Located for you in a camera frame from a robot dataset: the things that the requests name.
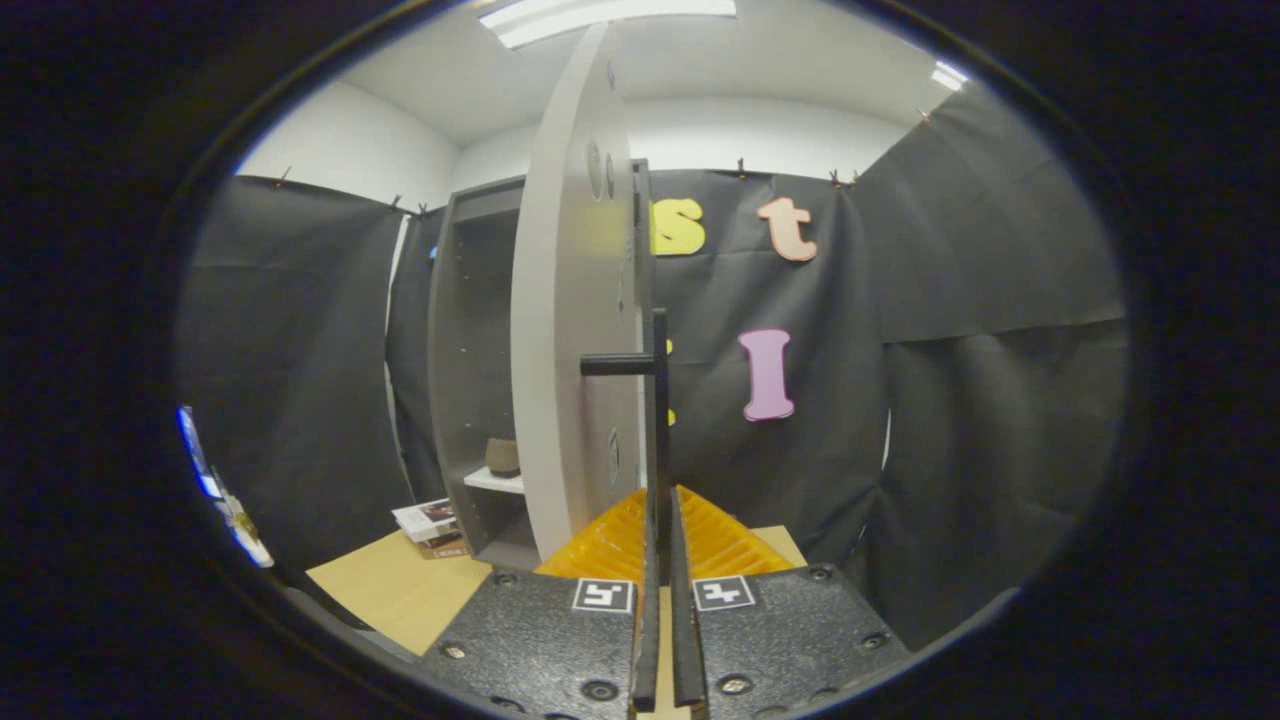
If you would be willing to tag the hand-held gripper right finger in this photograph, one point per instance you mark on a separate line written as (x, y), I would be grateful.
(790, 640)

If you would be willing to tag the large ceiling light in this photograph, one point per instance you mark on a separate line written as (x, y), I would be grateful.
(600, 15)

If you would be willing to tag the white cluttered desk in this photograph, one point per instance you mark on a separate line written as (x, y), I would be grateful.
(245, 530)

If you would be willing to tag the dark book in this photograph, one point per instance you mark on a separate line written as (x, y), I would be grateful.
(446, 541)

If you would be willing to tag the grey shoe cabinet door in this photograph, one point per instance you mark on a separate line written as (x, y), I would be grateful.
(570, 300)

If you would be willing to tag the brown fuzzy shoe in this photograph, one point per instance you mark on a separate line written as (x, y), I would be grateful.
(502, 458)

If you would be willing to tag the blue lit screen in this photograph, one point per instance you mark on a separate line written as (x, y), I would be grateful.
(192, 440)

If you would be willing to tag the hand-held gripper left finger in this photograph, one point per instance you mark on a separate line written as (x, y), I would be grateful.
(540, 640)

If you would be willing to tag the small ceiling light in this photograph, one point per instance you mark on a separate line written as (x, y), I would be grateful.
(948, 76)

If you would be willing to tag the white book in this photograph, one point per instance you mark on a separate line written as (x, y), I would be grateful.
(425, 518)

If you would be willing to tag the black backdrop cloth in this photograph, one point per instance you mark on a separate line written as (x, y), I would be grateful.
(950, 450)

